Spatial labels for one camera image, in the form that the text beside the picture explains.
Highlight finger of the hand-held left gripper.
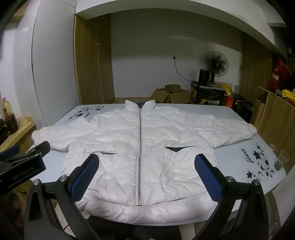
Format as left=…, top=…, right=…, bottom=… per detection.
left=24, top=141, right=51, bottom=160
left=0, top=145, right=20, bottom=162

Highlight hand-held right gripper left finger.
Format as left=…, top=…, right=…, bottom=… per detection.
left=24, top=153, right=100, bottom=240

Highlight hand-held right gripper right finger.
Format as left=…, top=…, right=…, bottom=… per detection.
left=194, top=154, right=269, bottom=240

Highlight white puffer jacket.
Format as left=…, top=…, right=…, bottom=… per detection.
left=32, top=99, right=257, bottom=225

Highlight wooden side counter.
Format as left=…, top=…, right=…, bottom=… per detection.
left=0, top=122, right=37, bottom=151

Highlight clear plastic jar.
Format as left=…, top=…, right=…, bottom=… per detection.
left=18, top=114, right=33, bottom=129

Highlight cooking oil bottle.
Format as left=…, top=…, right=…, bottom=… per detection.
left=2, top=97, right=18, bottom=135

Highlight clear plastic cup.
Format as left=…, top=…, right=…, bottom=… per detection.
left=274, top=150, right=290, bottom=171

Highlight black bag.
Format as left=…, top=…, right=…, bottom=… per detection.
left=232, top=93, right=254, bottom=123

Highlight red box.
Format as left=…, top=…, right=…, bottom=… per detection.
left=223, top=95, right=236, bottom=108

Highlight black yellow delivery box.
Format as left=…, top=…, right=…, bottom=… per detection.
left=190, top=81, right=224, bottom=105

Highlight open cardboard box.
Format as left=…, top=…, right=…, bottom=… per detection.
left=150, top=88, right=191, bottom=104

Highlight yellow helmet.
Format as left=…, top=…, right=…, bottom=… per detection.
left=219, top=84, right=233, bottom=96

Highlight wooden side cabinet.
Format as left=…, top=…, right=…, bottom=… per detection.
left=256, top=86, right=295, bottom=160

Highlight small cardboard box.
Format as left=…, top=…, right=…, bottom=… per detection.
left=164, top=84, right=182, bottom=93

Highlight black cylinder speaker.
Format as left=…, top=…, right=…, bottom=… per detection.
left=199, top=69, right=211, bottom=86

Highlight wooden wardrobe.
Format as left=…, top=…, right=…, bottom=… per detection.
left=73, top=15, right=115, bottom=105

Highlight black standing fan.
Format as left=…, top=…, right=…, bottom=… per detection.
left=203, top=51, right=229, bottom=83

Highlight yellow cloth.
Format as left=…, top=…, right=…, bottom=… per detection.
left=281, top=89, right=295, bottom=100

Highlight red plastic bags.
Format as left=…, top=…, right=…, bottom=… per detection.
left=266, top=58, right=295, bottom=93

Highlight black power cable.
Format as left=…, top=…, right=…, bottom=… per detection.
left=174, top=58, right=193, bottom=84

